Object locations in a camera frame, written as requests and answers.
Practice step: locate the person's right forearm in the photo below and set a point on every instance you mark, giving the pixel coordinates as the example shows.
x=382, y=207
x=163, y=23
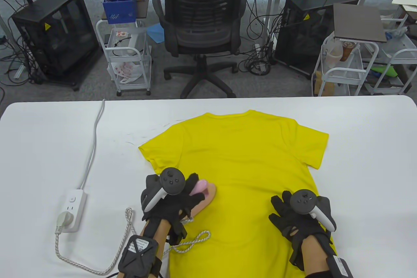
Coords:
x=312, y=253

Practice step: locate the brown coffee cup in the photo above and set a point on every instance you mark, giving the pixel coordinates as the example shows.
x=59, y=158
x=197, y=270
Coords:
x=346, y=51

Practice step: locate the yellow t-shirt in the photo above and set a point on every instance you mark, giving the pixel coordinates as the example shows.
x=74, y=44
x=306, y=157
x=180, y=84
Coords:
x=244, y=141

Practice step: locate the black mesh office chair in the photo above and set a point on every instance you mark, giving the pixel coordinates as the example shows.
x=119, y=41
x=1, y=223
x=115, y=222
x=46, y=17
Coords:
x=203, y=30

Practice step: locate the black computer case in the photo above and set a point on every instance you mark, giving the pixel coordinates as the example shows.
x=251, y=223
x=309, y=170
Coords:
x=303, y=40
x=55, y=36

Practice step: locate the black wrist sensor box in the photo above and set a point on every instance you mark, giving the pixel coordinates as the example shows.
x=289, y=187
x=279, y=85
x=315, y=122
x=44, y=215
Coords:
x=340, y=266

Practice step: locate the person's right hand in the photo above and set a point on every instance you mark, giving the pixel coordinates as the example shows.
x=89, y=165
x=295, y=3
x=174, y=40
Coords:
x=286, y=222

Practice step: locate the white table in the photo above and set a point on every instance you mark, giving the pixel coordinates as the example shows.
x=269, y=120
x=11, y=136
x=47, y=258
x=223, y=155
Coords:
x=49, y=144

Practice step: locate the pink electric iron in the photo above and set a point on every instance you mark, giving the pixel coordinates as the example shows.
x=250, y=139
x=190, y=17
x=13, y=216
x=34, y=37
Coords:
x=208, y=195

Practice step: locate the person's left hand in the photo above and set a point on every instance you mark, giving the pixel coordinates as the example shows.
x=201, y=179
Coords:
x=177, y=206

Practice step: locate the brown paper bag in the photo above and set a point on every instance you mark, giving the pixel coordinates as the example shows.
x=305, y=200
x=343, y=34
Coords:
x=325, y=87

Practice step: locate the translucent plastic jug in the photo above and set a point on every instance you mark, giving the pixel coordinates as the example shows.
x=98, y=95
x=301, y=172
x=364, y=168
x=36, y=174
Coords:
x=334, y=56

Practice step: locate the blue cloth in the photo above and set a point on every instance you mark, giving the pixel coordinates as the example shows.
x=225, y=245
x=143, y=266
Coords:
x=154, y=32

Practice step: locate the white metal cart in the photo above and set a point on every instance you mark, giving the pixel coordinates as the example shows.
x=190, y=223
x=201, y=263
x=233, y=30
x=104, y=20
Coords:
x=338, y=71
x=400, y=53
x=145, y=63

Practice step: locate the dark brown board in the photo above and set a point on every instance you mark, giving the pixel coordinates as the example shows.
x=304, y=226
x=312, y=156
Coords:
x=358, y=20

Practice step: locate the green plastic item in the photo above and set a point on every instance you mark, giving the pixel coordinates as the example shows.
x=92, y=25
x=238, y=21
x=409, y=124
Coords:
x=386, y=71

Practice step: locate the grey white controller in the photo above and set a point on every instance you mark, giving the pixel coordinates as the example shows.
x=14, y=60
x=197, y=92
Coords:
x=171, y=180
x=303, y=200

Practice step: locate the white printed plastic bag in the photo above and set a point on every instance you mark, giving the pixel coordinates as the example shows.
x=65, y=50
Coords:
x=125, y=69

